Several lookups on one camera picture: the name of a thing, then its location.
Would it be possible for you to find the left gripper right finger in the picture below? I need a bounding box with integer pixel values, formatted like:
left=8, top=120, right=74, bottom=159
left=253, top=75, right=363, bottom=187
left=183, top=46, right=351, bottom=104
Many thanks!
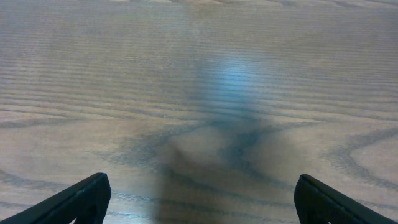
left=294, top=174, right=397, bottom=224

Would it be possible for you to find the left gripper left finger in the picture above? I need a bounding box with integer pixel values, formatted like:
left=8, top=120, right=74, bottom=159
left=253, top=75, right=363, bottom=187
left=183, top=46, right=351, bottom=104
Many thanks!
left=1, top=172, right=111, bottom=224

